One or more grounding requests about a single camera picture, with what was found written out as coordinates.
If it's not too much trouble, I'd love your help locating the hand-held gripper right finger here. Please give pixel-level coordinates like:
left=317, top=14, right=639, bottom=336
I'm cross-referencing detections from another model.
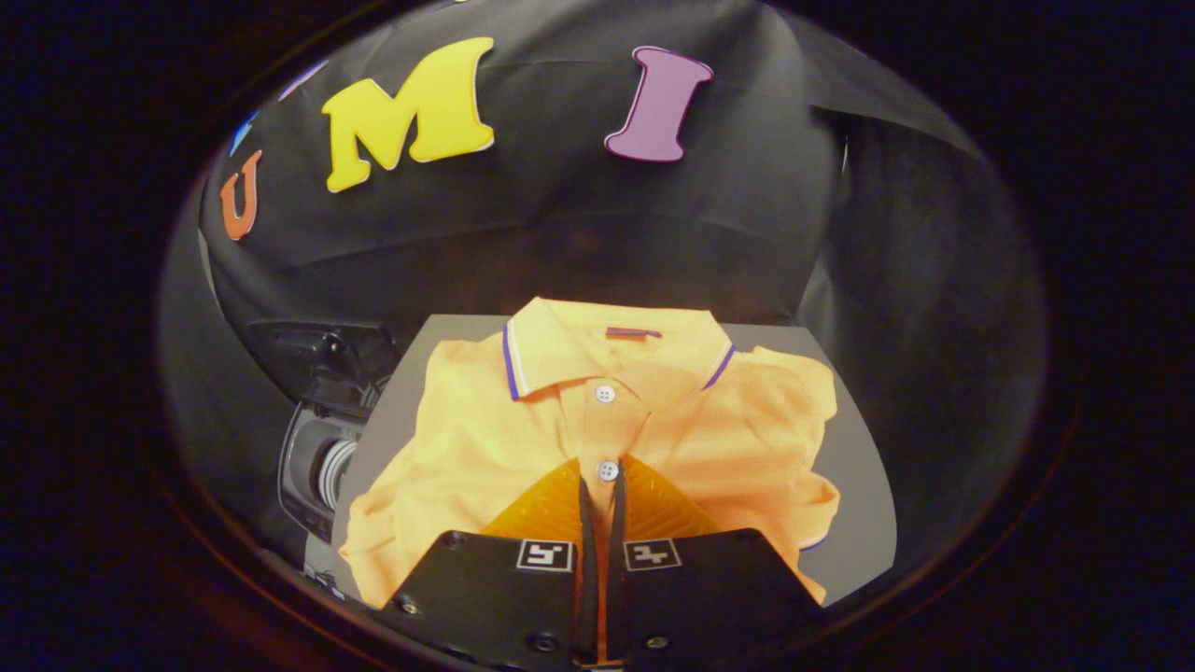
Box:
left=602, top=455, right=827, bottom=668

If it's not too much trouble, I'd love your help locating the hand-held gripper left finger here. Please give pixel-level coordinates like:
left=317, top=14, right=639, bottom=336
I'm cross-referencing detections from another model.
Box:
left=378, top=455, right=599, bottom=665

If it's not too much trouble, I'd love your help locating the orange polo shirt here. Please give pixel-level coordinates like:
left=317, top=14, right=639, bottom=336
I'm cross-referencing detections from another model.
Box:
left=338, top=297, right=841, bottom=659

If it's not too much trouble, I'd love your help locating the dark washing machine lid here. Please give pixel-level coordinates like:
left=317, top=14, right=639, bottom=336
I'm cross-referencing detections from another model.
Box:
left=245, top=320, right=402, bottom=418

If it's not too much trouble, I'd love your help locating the beige cabinet with dark top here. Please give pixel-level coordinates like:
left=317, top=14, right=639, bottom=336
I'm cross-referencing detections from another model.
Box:
left=331, top=313, right=899, bottom=608

